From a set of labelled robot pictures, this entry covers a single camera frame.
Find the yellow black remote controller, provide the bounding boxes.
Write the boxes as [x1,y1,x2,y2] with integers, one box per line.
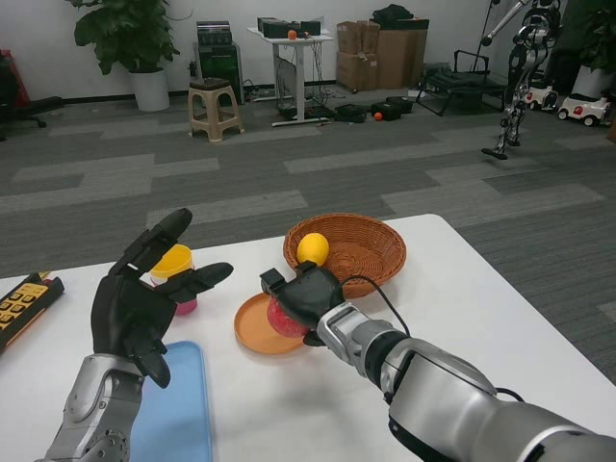
[0,271,66,355]

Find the white standing desk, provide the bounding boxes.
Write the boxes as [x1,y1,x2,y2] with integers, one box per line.
[246,26,336,128]

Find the red apple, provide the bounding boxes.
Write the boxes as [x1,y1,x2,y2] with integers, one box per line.
[267,296,309,340]

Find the yellow lemon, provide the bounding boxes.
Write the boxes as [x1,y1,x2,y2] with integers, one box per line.
[295,232,331,267]

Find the brown wicker basket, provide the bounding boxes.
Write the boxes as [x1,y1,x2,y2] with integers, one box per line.
[282,212,408,299]

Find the black device stack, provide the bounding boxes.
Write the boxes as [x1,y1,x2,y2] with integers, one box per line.
[196,19,231,47]

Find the small white toy car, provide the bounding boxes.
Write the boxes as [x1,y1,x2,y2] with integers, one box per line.
[525,85,559,112]

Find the large cardboard box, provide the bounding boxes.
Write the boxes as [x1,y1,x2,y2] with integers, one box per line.
[376,18,430,90]

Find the wide black equipment box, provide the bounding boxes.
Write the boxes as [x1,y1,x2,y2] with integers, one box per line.
[257,16,290,39]

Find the beige plastic stool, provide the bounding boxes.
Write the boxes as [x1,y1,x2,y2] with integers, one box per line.
[187,77,245,144]

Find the pink cup yellow rim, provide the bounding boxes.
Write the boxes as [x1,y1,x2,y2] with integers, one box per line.
[148,244,199,317]

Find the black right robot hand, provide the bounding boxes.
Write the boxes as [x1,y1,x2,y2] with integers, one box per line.
[259,259,347,347]

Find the large white toy car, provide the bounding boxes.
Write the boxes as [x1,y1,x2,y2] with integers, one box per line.
[557,90,615,127]

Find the silver humanoid robot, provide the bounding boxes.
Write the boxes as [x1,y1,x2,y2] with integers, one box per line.
[480,0,564,161]

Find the green plant in white pot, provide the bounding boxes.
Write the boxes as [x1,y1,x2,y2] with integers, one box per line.
[66,0,182,113]

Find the small open cardboard box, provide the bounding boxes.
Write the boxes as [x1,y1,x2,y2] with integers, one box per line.
[336,19,381,55]

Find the orange round plate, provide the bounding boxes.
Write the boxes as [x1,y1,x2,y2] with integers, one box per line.
[234,292,314,357]

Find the low cardboard box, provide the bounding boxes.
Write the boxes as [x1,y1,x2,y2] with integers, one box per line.
[335,50,379,92]

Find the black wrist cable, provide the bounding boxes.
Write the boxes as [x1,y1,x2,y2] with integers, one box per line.
[339,274,413,338]

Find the black folding cot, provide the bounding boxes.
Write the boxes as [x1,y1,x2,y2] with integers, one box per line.
[416,49,509,116]

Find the dark plant in white pot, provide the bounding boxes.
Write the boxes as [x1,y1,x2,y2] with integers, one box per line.
[572,0,616,97]

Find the black floor bag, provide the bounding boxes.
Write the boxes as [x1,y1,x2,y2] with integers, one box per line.
[370,95,415,120]
[334,103,374,124]

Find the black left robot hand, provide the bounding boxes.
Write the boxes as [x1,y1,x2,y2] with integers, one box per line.
[90,207,235,390]

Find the blue plastic tray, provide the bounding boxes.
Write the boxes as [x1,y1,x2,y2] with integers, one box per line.
[129,340,214,462]

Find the black bag on boxes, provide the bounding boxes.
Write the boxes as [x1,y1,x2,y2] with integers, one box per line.
[372,3,429,25]

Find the black green cabinet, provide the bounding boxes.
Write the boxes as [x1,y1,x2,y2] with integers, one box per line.
[193,40,244,106]

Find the black office chair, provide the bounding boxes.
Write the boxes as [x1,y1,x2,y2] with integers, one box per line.
[0,47,64,141]

